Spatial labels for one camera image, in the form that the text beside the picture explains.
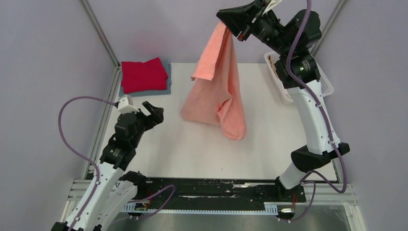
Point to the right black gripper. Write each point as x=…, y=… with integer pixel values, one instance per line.
x=241, y=17

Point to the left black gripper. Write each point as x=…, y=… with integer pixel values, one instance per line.
x=157, y=117

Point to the salmon pink t shirt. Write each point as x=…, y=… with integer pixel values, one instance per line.
x=215, y=97

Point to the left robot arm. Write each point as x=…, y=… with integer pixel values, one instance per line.
x=112, y=187

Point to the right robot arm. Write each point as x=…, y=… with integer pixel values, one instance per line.
x=299, y=73

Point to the folded red t shirt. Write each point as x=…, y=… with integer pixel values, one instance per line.
x=144, y=76

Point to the folded grey-blue t shirt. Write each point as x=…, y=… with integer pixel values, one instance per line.
x=167, y=66

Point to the tan t shirt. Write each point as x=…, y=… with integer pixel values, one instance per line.
x=272, y=63

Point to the white plastic basket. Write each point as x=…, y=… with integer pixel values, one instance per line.
x=326, y=86

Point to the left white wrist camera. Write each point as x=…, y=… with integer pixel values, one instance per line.
x=125, y=105

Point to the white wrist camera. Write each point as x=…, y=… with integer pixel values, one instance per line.
x=269, y=5
x=125, y=105

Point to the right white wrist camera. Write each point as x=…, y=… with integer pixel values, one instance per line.
x=269, y=5

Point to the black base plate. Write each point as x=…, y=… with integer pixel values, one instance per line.
x=216, y=194

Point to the aluminium frame rail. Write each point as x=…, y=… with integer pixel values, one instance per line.
x=324, y=194

